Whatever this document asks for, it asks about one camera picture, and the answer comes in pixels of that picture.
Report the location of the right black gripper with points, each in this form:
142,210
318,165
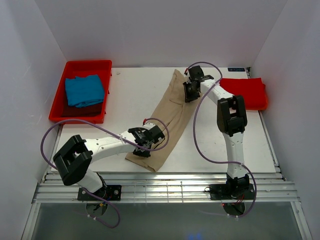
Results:
188,97

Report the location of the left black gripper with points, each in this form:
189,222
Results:
146,154

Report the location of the beige t shirt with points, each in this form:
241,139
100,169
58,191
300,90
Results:
175,113

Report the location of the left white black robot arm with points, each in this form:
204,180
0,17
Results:
74,158

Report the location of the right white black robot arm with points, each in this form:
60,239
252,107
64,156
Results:
231,119

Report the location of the blue label sticker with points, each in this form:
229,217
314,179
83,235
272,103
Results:
236,69

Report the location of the red folded t shirt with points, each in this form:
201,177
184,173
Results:
253,91

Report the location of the blue folded t shirt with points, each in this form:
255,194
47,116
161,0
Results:
84,91

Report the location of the red plastic bin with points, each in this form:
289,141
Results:
82,68

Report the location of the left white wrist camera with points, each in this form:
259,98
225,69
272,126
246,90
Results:
148,125

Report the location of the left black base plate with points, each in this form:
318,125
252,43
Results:
108,192

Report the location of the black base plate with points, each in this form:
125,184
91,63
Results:
108,192
220,192

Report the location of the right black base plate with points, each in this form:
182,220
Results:
220,192

